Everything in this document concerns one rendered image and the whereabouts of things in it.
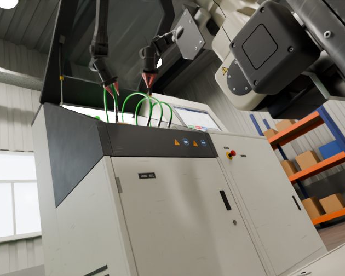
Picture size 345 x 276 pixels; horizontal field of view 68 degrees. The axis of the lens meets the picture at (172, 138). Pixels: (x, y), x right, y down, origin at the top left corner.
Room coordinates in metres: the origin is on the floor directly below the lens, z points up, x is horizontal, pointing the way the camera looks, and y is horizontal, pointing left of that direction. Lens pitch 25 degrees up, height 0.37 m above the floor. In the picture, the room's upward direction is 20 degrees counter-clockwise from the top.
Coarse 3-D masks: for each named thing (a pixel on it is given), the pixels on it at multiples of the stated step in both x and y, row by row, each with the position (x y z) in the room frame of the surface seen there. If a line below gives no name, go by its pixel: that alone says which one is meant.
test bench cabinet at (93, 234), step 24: (96, 168) 0.91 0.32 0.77; (72, 192) 1.09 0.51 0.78; (96, 192) 0.94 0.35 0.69; (72, 216) 1.12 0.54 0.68; (96, 216) 0.96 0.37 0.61; (120, 216) 0.87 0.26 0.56; (72, 240) 1.14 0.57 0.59; (96, 240) 0.99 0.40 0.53; (120, 240) 0.87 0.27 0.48; (72, 264) 1.17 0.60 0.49; (96, 264) 1.01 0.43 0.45; (120, 264) 0.89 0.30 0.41; (264, 264) 1.37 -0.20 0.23
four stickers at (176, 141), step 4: (172, 140) 1.14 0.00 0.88; (176, 140) 1.16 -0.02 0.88; (184, 140) 1.20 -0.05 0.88; (192, 140) 1.25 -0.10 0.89; (200, 140) 1.30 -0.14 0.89; (204, 140) 1.32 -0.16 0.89; (176, 144) 1.16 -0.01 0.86; (184, 144) 1.20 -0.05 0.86; (188, 144) 1.22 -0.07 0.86; (196, 144) 1.26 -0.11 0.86; (204, 144) 1.31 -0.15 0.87
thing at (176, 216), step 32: (128, 160) 0.93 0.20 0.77; (160, 160) 1.06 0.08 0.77; (192, 160) 1.21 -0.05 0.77; (128, 192) 0.91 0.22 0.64; (160, 192) 1.02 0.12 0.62; (192, 192) 1.15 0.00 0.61; (224, 192) 1.31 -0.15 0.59; (128, 224) 0.89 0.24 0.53; (160, 224) 0.98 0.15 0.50; (192, 224) 1.10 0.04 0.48; (224, 224) 1.24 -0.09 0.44; (160, 256) 0.95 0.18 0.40; (192, 256) 1.06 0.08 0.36; (224, 256) 1.18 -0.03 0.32; (256, 256) 1.34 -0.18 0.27
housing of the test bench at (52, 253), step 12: (36, 120) 1.36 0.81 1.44; (36, 132) 1.38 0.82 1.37; (36, 144) 1.39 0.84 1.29; (36, 156) 1.41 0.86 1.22; (48, 156) 1.26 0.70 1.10; (36, 168) 1.43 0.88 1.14; (48, 168) 1.28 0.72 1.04; (48, 180) 1.29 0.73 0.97; (48, 192) 1.31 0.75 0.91; (48, 204) 1.32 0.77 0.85; (48, 216) 1.34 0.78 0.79; (48, 228) 1.35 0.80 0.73; (48, 240) 1.37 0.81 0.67; (48, 252) 1.38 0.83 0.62; (60, 252) 1.26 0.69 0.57; (48, 264) 1.39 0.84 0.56; (60, 264) 1.27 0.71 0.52
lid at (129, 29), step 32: (64, 0) 0.88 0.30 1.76; (96, 0) 0.97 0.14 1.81; (128, 0) 1.07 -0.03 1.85; (160, 0) 1.17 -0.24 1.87; (64, 32) 1.00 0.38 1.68; (128, 32) 1.22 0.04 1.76; (160, 32) 1.34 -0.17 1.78; (64, 64) 1.15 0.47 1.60; (128, 64) 1.39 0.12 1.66; (64, 96) 1.29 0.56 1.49; (96, 96) 1.42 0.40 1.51
